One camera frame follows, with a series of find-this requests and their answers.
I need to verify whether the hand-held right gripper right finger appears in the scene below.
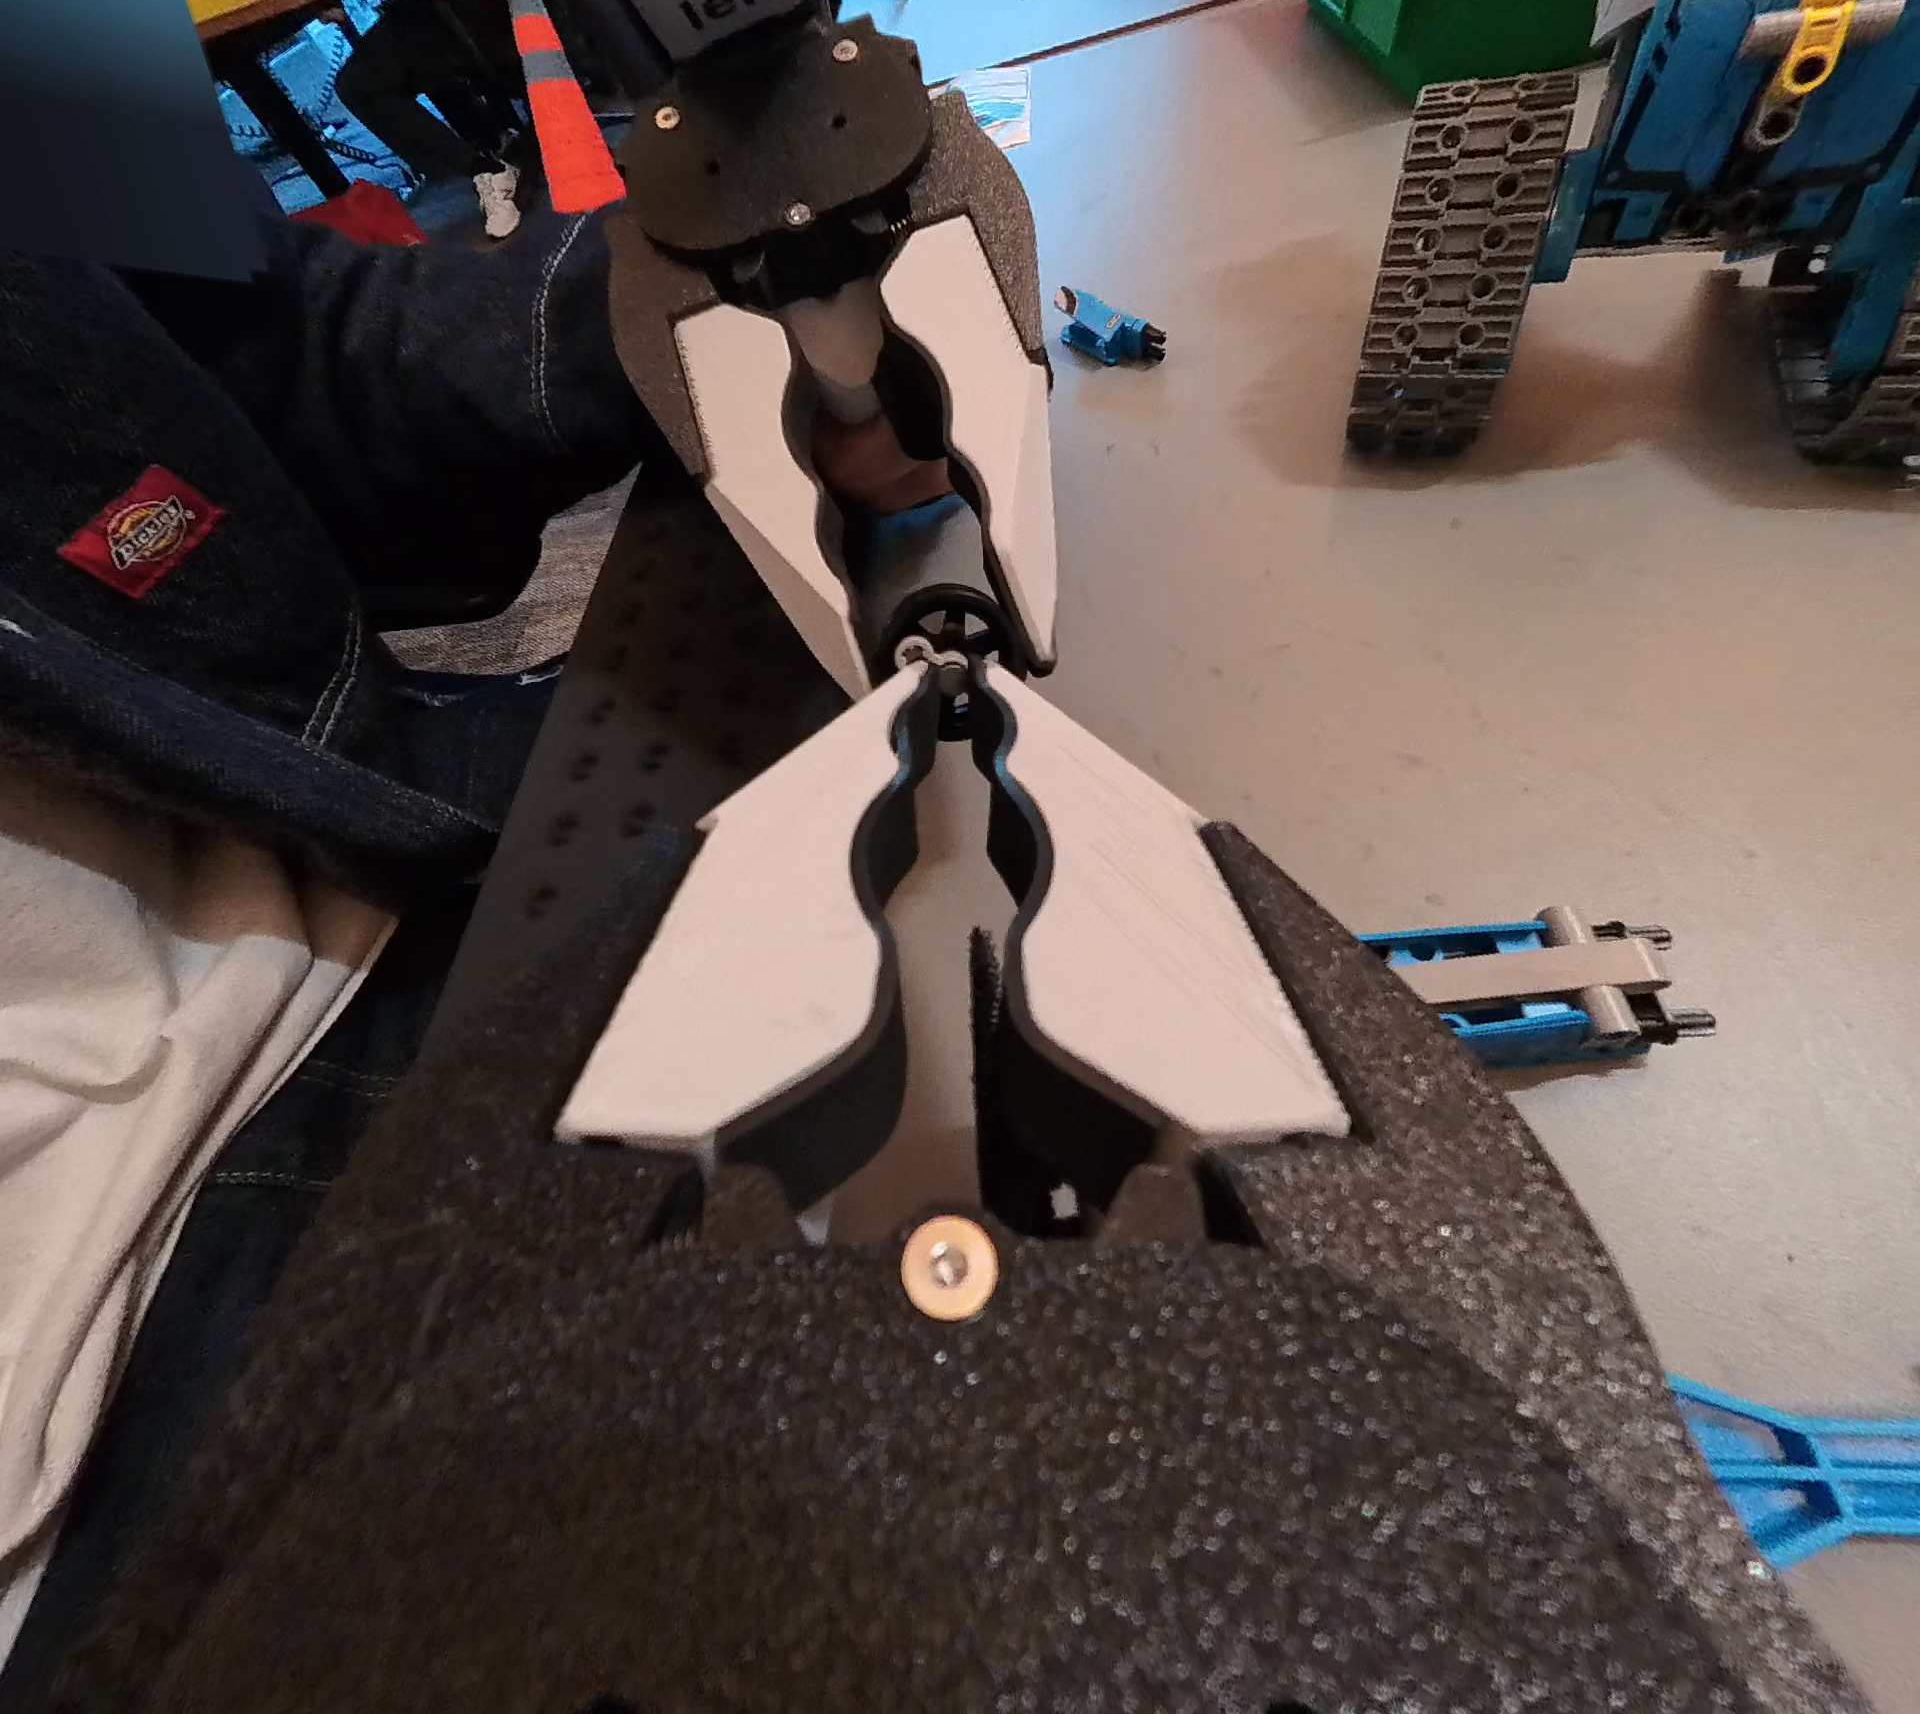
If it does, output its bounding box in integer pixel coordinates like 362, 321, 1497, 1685
974, 667, 1352, 1215

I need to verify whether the blue round brick piece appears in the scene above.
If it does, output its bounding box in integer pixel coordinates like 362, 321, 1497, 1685
1057, 285, 1173, 371

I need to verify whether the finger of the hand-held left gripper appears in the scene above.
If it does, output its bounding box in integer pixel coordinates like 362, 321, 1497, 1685
674, 309, 884, 700
883, 219, 1063, 682

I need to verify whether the blue brick separator tool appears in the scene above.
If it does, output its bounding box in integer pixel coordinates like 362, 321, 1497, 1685
1665, 1369, 1920, 1575

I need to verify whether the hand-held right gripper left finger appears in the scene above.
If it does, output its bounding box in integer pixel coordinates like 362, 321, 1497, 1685
555, 664, 925, 1215

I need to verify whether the blue grey brick assembly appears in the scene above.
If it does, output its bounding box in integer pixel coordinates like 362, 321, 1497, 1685
1357, 904, 1720, 1073

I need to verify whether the person's left hand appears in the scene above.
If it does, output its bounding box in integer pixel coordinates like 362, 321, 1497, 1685
814, 412, 961, 520

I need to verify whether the person's leg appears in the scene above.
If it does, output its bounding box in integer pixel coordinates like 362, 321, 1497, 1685
0, 888, 505, 1714

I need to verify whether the black wheel hub piece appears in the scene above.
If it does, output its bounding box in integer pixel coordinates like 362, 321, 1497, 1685
884, 588, 1004, 734

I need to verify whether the blue tracked toy robot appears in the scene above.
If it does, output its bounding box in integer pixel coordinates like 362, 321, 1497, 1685
1344, 0, 1920, 472

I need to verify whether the black dimpled mat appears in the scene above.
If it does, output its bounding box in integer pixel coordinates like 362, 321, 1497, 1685
344, 469, 872, 1147

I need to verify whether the wooden table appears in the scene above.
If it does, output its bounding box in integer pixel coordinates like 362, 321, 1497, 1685
194, 0, 371, 204

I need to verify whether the white desk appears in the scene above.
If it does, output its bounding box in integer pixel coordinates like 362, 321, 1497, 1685
841, 0, 1920, 1714

